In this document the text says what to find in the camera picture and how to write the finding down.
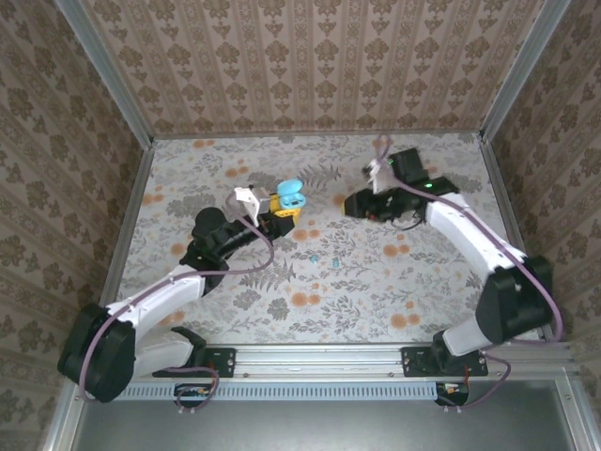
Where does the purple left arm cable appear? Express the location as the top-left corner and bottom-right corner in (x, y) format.
(77, 192), (276, 417)

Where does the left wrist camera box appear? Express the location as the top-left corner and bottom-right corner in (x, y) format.
(233, 185), (272, 223)

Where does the white slotted cable duct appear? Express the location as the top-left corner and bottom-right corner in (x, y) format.
(116, 381), (440, 401)

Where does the aluminium frame upright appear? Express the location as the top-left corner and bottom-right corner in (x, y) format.
(39, 384), (85, 451)
(556, 378), (601, 451)

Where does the black connector box with wires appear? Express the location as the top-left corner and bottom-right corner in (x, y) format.
(435, 381), (470, 408)
(174, 382), (218, 409)

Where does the long aluminium base rail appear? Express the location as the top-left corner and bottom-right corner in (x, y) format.
(69, 344), (578, 377)

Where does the aluminium table end rail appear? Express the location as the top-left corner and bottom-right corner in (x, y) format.
(152, 129), (485, 141)

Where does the blue earbud charging case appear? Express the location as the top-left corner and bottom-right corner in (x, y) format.
(274, 178), (309, 210)

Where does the aluminium table side rail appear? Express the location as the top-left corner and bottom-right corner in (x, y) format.
(478, 134), (556, 343)
(100, 140), (155, 306)

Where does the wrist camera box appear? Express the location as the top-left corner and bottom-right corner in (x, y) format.
(233, 185), (272, 223)
(362, 158), (396, 194)

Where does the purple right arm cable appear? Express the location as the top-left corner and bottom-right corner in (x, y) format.
(375, 133), (564, 414)

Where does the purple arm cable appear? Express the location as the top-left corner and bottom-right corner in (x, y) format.
(77, 192), (276, 417)
(375, 133), (564, 414)

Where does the aluminium frame corner post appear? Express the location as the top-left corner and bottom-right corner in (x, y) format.
(54, 0), (155, 149)
(478, 0), (572, 142)

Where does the grey metal sheet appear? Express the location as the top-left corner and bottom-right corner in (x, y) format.
(69, 380), (578, 451)

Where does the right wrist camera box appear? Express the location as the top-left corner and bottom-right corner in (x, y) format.
(362, 158), (396, 194)

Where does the thin black cable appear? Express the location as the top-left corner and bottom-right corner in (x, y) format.
(388, 210), (429, 232)

